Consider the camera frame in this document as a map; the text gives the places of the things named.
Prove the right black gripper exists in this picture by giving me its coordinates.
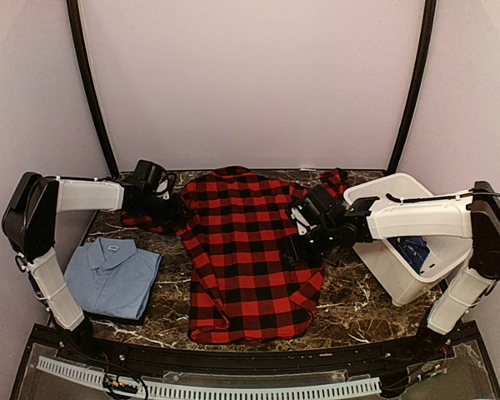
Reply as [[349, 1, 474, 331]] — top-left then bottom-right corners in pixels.
[[279, 222, 339, 265]]

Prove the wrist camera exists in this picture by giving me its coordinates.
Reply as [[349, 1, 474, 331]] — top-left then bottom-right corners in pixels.
[[286, 205, 317, 236], [156, 172, 177, 200]]

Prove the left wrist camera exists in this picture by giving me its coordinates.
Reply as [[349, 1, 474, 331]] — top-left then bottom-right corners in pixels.
[[156, 172, 177, 200]]

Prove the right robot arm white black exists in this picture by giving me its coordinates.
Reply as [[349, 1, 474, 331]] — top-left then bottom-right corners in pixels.
[[286, 172, 500, 362]]

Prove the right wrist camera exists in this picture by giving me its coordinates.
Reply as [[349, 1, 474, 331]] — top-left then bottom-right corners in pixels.
[[286, 205, 317, 236]]

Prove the white plastic bin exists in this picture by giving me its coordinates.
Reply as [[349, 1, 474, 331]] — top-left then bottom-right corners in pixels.
[[344, 172, 473, 306]]

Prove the white slotted cable duct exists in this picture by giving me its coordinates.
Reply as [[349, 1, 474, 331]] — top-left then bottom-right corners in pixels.
[[37, 356, 381, 399]]

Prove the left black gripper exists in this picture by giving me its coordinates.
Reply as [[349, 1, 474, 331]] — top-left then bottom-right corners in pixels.
[[134, 192, 193, 228]]

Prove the left clear acrylic plate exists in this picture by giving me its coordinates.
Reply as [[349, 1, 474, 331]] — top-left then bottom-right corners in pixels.
[[8, 343, 108, 400]]

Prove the folded light blue shirt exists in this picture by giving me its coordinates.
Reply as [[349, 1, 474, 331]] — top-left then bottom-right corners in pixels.
[[65, 237, 163, 321]]

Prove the black curved front rail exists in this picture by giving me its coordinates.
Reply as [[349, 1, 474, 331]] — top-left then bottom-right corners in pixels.
[[17, 322, 483, 377]]

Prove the blue shirt in bin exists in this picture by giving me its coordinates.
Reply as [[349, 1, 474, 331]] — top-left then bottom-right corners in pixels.
[[388, 237, 430, 274]]

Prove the right clear acrylic plate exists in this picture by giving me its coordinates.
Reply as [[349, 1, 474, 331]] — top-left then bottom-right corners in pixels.
[[399, 340, 500, 400]]

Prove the red black plaid shirt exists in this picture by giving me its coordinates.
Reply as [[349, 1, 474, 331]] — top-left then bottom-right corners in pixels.
[[121, 166, 325, 345]]

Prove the clear acrylic plate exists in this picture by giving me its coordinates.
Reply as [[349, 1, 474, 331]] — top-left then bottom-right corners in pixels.
[[8, 343, 108, 400], [399, 340, 500, 400]]

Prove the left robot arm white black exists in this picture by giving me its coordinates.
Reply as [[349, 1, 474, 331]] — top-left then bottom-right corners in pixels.
[[2, 160, 188, 332]]

